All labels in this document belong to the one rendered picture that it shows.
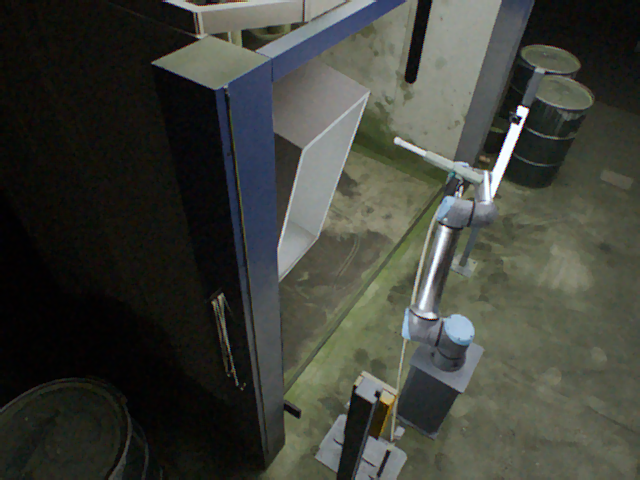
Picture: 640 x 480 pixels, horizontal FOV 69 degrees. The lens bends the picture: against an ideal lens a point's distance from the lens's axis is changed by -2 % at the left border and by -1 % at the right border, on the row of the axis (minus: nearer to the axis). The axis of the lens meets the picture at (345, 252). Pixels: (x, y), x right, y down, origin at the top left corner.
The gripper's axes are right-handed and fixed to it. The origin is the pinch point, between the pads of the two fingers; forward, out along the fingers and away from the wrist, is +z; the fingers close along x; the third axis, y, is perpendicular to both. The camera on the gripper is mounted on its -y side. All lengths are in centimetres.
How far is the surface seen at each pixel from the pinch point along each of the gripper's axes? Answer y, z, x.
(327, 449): 134, 37, -12
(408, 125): -65, -174, 75
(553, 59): -199, -226, -5
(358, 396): 90, 110, -16
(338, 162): 17, -22, 64
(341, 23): 8, 121, 33
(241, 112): 44, 140, 34
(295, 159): 36, 49, 57
